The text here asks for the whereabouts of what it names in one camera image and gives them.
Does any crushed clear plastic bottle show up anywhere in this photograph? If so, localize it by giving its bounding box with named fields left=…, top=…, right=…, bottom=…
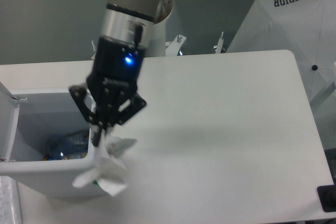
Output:
left=43, top=130, right=89, bottom=161

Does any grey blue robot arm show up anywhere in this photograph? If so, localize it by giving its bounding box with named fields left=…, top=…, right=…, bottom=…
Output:
left=69, top=0, right=161, bottom=146

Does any white plastic trash can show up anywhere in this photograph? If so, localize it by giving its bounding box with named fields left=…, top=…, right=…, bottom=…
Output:
left=1, top=86, right=104, bottom=197

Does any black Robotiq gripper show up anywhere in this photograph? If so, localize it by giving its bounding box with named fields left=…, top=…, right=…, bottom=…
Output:
left=68, top=36, right=146, bottom=147

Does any white Superior umbrella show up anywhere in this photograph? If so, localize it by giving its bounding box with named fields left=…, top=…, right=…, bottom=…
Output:
left=225, top=0, right=336, bottom=130

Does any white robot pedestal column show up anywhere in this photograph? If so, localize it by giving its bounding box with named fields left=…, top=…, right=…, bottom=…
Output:
left=145, top=0, right=174, bottom=57

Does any black device at edge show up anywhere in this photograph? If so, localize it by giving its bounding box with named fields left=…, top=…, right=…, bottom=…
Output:
left=317, top=185, right=335, bottom=212

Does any white paper wrapper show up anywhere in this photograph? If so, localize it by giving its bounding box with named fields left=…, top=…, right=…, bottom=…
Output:
left=72, top=133, right=138, bottom=197

